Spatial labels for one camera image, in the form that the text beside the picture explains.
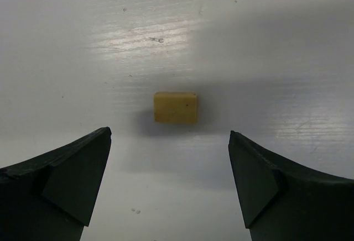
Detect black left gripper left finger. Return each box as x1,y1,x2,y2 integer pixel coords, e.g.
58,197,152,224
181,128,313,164
1,127,112,240

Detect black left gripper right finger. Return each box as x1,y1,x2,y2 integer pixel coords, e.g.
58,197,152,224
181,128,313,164
228,131,353,240

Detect yellow eraser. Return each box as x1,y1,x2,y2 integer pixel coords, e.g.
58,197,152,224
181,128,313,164
153,92,198,124

